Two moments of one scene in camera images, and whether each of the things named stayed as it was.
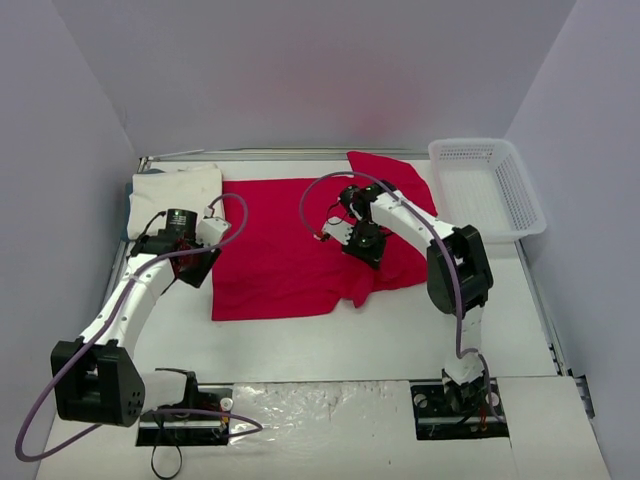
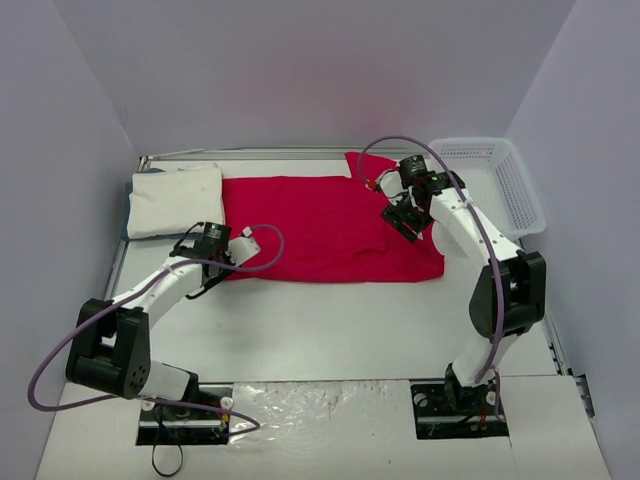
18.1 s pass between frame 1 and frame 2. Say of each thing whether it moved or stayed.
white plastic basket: stayed
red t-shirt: moved
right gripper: moved
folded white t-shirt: stayed
